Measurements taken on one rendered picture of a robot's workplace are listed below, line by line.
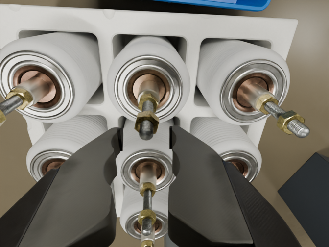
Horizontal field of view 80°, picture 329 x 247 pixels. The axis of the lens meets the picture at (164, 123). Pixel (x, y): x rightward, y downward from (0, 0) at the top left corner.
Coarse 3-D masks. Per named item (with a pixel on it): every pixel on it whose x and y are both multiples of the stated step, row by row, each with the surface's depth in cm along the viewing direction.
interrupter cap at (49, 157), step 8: (40, 152) 25; (48, 152) 25; (56, 152) 25; (64, 152) 25; (32, 160) 25; (40, 160) 25; (48, 160) 26; (56, 160) 26; (64, 160) 26; (32, 168) 26; (40, 168) 26; (48, 168) 26; (32, 176) 26; (40, 176) 27
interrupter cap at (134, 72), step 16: (128, 64) 20; (144, 64) 20; (160, 64) 20; (128, 80) 21; (144, 80) 21; (160, 80) 21; (176, 80) 21; (128, 96) 22; (160, 96) 22; (176, 96) 22; (128, 112) 23; (160, 112) 23
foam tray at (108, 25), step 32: (0, 32) 25; (32, 32) 28; (96, 32) 25; (128, 32) 25; (160, 32) 26; (192, 32) 26; (224, 32) 26; (256, 32) 26; (288, 32) 26; (192, 64) 28; (96, 96) 33; (192, 96) 30; (32, 128) 31; (256, 128) 34
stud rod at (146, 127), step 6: (144, 102) 18; (150, 102) 18; (144, 108) 17; (150, 108) 17; (144, 126) 14; (150, 126) 14; (144, 132) 14; (150, 132) 14; (144, 138) 14; (150, 138) 14
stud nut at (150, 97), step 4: (144, 96) 18; (148, 96) 18; (152, 96) 18; (140, 100) 18; (144, 100) 18; (148, 100) 18; (152, 100) 18; (156, 100) 18; (140, 104) 18; (156, 104) 18; (140, 108) 18; (156, 108) 18
